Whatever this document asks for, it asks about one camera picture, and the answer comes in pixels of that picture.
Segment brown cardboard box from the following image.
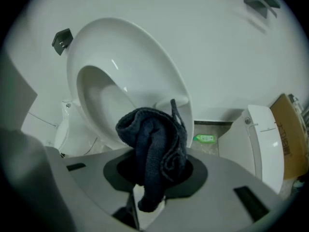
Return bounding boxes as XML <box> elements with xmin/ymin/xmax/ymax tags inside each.
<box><xmin>269</xmin><ymin>93</ymin><xmax>309</xmax><ymax>181</ymax></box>

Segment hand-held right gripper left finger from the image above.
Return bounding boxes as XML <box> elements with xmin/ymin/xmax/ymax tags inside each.
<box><xmin>45</xmin><ymin>146</ymin><xmax>137</xmax><ymax>217</ymax></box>

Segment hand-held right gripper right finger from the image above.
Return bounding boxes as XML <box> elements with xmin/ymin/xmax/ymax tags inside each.
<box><xmin>147</xmin><ymin>148</ymin><xmax>287</xmax><ymax>232</ymax></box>

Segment white boxy toilet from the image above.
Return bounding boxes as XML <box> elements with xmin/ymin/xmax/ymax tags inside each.
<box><xmin>218</xmin><ymin>104</ymin><xmax>285</xmax><ymax>195</ymax></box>

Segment green plastic bottle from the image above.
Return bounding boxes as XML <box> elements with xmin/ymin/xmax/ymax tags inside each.
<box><xmin>193</xmin><ymin>133</ymin><xmax>216</xmax><ymax>144</ymax></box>

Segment dark blue knitted cloth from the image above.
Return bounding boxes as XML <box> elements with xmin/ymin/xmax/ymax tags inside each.
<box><xmin>115</xmin><ymin>99</ymin><xmax>189</xmax><ymax>213</ymax></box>

